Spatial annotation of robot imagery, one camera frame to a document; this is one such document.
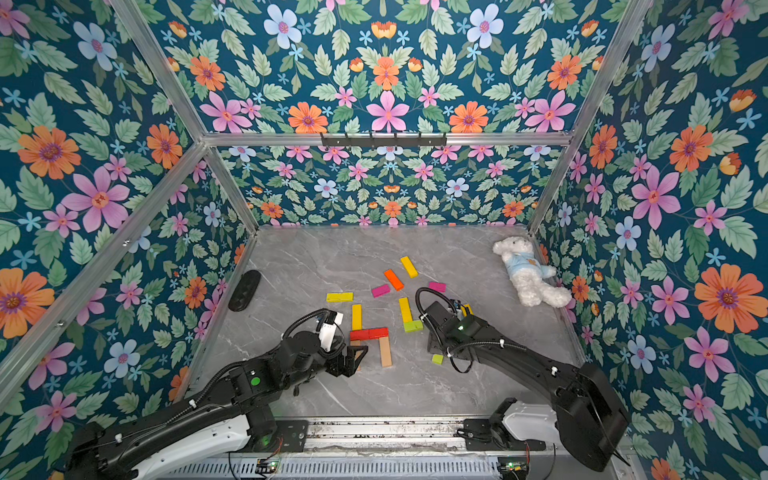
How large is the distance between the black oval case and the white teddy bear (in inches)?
34.5

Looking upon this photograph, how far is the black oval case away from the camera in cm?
97

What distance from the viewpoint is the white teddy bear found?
92cm
